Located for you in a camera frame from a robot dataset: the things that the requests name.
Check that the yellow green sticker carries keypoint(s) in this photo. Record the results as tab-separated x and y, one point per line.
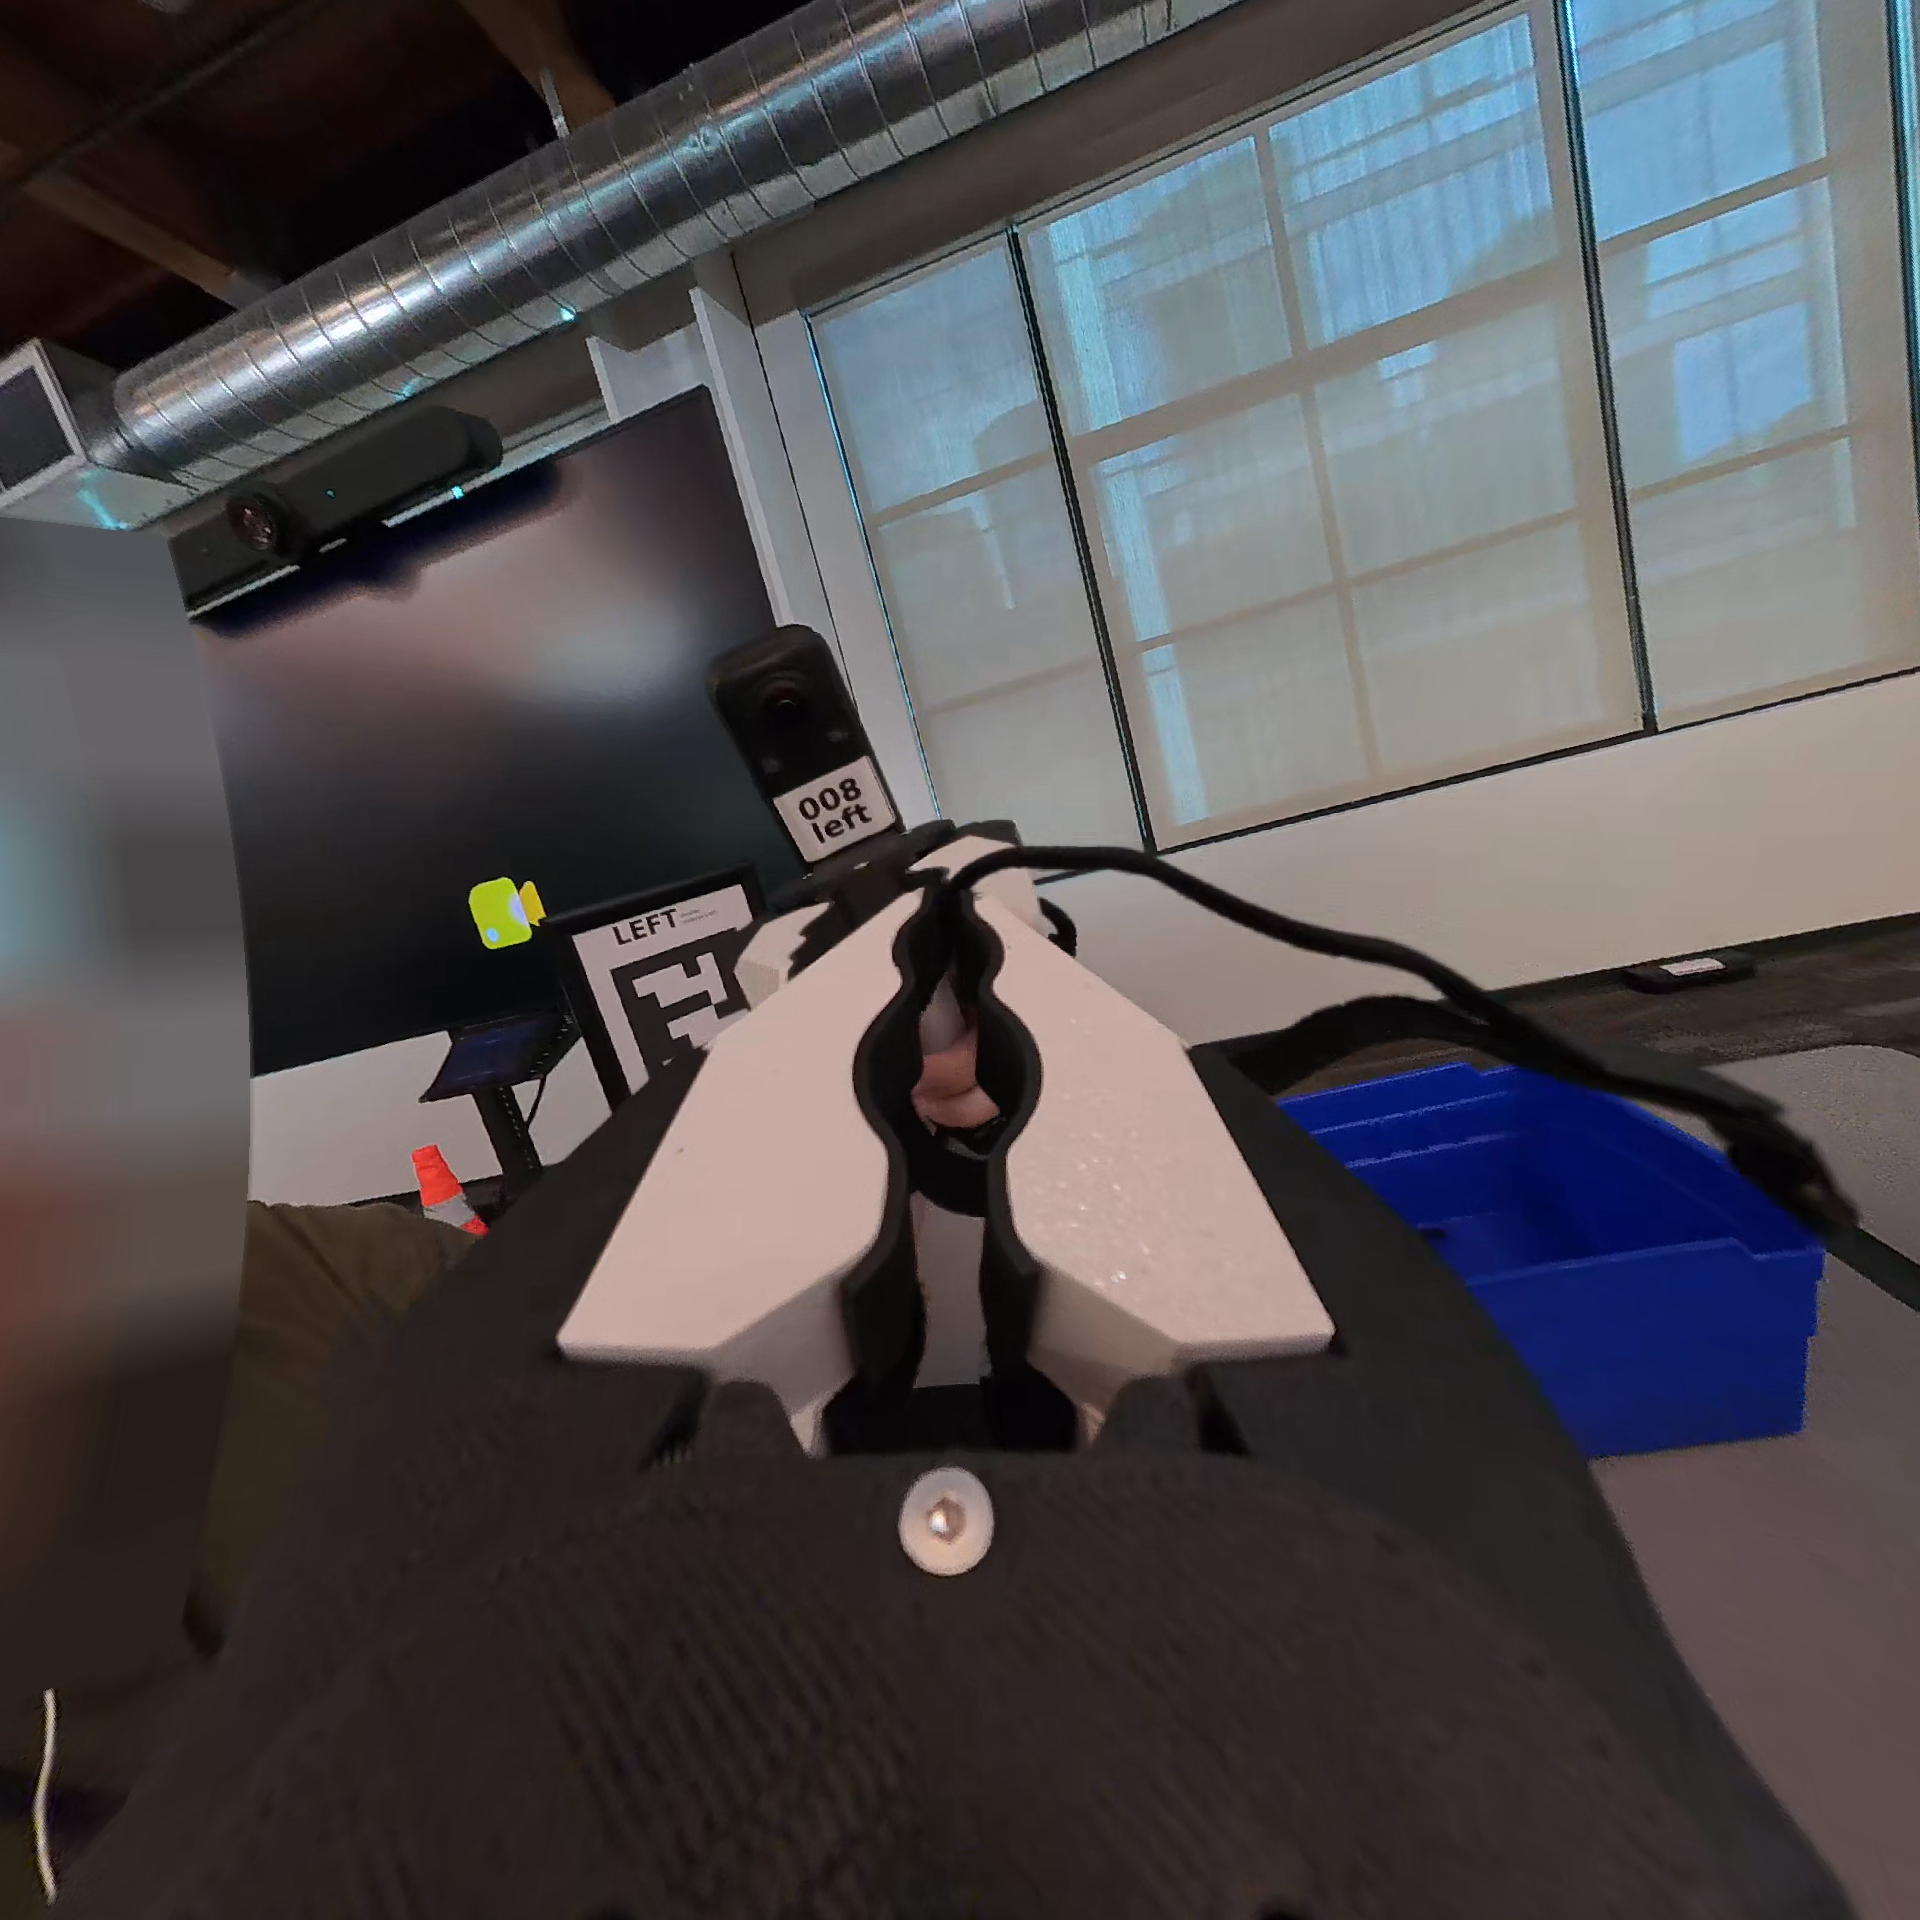
497	912

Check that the white air vent box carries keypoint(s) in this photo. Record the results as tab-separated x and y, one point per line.
36	420

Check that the large paned window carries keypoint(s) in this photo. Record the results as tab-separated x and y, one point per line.
1425	452

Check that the small tablet screen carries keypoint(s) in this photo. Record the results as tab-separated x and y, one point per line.
486	1057

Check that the orange traffic cone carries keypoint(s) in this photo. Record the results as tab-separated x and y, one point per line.
438	1185

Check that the flat black floor device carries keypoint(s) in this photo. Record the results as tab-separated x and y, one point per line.
1689	970

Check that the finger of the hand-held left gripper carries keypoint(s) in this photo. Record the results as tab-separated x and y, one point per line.
765	967
1021	894

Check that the black video bar camera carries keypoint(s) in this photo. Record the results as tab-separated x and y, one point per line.
376	472

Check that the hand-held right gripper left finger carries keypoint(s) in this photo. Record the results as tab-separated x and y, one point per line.
748	1200

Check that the silver ventilation duct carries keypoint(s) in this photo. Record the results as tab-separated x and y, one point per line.
522	225

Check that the white marker sign board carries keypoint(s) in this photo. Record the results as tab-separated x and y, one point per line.
659	998

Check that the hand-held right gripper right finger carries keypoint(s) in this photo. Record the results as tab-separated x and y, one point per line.
1171	1200

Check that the blue plastic bin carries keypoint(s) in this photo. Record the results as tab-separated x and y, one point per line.
1575	1319

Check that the large black wall screen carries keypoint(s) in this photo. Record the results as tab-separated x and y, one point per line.
480	750

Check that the black tablet stand pole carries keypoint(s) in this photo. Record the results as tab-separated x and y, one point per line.
511	1141

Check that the person's left hand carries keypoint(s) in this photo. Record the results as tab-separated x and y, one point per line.
948	1088

